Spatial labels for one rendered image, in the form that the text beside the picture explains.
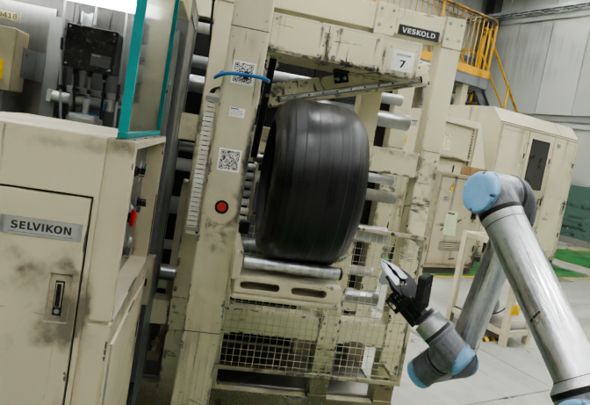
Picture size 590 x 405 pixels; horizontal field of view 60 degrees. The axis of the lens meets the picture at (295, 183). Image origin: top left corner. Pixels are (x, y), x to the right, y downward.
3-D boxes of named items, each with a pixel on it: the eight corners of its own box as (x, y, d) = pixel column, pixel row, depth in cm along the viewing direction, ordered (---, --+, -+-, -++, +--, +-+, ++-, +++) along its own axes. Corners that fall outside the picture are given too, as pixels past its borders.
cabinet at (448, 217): (422, 274, 612) (442, 171, 602) (390, 260, 662) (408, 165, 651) (472, 275, 660) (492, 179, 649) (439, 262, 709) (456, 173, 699)
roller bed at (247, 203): (199, 227, 211) (211, 156, 208) (201, 220, 225) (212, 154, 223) (247, 234, 214) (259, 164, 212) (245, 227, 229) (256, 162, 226)
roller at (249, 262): (240, 256, 172) (238, 269, 170) (241, 252, 168) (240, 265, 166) (339, 269, 178) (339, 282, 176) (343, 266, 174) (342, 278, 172)
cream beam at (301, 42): (266, 50, 194) (272, 11, 192) (261, 59, 218) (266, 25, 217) (416, 81, 203) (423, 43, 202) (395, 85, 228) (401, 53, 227)
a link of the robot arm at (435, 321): (436, 331, 145) (453, 315, 152) (425, 317, 147) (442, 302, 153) (420, 344, 151) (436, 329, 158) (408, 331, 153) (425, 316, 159)
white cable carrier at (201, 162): (184, 233, 172) (206, 91, 168) (185, 230, 177) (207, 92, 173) (197, 235, 173) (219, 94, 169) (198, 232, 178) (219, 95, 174)
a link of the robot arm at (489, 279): (523, 173, 156) (450, 363, 172) (498, 169, 150) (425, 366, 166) (557, 186, 147) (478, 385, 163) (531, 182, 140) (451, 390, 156)
